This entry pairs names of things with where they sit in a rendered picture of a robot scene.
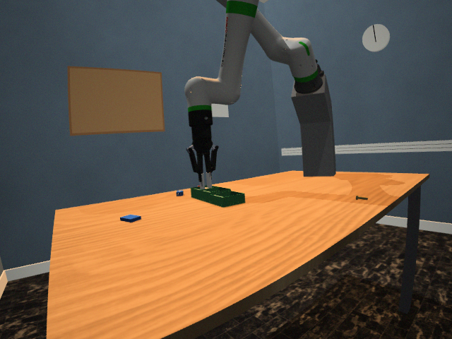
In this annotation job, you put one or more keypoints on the green bins with labels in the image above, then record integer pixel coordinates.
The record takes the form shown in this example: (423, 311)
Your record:
(218, 196)

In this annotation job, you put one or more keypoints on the flat blue square block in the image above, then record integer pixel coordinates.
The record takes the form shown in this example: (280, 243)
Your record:
(130, 218)

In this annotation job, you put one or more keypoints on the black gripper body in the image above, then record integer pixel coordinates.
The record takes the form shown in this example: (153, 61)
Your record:
(201, 135)

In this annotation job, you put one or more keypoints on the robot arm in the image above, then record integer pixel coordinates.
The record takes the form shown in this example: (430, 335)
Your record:
(243, 18)

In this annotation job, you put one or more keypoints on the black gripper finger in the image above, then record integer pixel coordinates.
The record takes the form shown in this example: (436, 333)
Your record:
(197, 166)
(210, 163)

